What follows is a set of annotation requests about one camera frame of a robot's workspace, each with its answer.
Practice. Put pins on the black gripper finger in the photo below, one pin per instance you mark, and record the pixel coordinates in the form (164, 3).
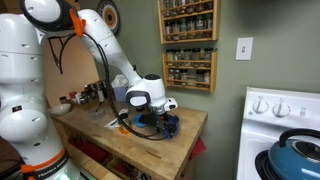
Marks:
(172, 131)
(165, 128)

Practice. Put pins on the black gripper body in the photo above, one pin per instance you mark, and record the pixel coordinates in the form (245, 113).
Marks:
(154, 120)

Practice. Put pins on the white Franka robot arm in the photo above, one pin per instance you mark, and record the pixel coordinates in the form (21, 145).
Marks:
(23, 83)

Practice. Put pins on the blue bowl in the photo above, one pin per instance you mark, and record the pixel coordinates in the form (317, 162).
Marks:
(138, 121)

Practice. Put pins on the red cloth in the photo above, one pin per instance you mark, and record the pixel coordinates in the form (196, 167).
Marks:
(198, 148)

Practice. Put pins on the orange round lid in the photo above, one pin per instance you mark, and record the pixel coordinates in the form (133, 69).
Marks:
(123, 130)

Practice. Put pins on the blue tissue box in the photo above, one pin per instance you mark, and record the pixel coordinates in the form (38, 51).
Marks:
(119, 93)

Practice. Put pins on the wooden spice rack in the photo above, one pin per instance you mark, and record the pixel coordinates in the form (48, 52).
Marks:
(188, 40)
(190, 87)

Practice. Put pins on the metal spoon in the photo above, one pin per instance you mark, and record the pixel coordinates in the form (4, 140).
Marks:
(99, 106)

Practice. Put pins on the clear plastic container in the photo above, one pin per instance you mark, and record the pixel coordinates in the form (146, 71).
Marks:
(96, 112)

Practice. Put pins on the white grinder steel cap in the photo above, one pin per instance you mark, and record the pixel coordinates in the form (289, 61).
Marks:
(101, 91)

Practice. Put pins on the red lid jar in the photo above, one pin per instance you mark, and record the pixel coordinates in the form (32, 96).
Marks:
(72, 96)

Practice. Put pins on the white stove knob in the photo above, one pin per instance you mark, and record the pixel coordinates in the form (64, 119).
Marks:
(260, 106)
(281, 109)

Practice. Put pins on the white electric stove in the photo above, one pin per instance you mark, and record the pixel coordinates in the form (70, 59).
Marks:
(266, 133)

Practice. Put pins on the white bowl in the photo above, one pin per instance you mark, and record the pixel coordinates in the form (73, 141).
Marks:
(60, 109)

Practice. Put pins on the small camera module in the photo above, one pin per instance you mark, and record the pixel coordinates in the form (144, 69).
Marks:
(170, 104)

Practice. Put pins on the white light switch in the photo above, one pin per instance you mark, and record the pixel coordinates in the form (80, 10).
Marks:
(244, 48)

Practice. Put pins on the decorative wall plate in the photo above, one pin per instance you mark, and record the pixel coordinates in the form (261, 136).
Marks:
(110, 15)

